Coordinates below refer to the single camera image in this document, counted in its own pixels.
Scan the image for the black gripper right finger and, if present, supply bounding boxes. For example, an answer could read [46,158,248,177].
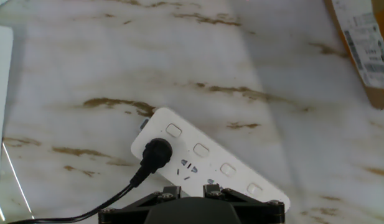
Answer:
[203,184,286,224]

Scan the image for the taped cardboard box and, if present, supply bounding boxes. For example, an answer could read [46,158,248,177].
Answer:
[322,0,384,110]

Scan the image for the white power strip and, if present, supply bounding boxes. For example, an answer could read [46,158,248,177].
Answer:
[130,107,291,213]

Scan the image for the marble pattern table mat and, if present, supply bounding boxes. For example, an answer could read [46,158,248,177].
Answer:
[0,0,384,224]

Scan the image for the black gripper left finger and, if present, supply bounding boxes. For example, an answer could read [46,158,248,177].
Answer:
[97,185,182,224]

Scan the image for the black power cord with plug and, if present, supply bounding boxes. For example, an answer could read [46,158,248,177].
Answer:
[6,138,174,224]

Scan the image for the white paper with marker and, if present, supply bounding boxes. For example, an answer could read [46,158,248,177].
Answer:
[0,24,14,185]

